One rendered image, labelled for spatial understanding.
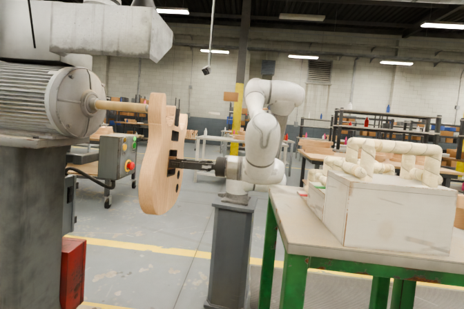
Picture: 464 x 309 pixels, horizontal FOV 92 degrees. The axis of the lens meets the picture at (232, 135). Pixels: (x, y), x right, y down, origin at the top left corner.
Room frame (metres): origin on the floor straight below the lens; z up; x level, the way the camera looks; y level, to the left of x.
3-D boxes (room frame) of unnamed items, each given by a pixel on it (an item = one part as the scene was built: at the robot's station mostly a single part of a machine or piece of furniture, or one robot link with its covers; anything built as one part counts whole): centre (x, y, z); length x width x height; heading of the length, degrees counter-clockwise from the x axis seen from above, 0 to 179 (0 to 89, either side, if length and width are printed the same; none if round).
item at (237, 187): (1.53, -0.08, 0.87); 0.18 x 0.16 x 0.22; 90
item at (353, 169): (0.63, -0.35, 1.12); 0.11 x 0.03 x 0.03; 0
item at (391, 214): (0.64, -0.45, 1.02); 0.27 x 0.15 x 0.17; 90
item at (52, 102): (0.84, 0.71, 1.25); 0.41 x 0.27 x 0.26; 86
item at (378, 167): (0.75, -0.45, 1.12); 0.20 x 0.03 x 0.03; 89
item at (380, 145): (0.59, -0.44, 1.20); 0.20 x 0.03 x 0.03; 89
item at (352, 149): (0.67, -0.36, 1.15); 0.03 x 0.03 x 0.09
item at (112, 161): (1.07, 0.61, 0.99); 0.24 x 0.21 x 0.26; 86
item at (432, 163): (0.59, -0.53, 1.15); 0.03 x 0.03 x 0.09
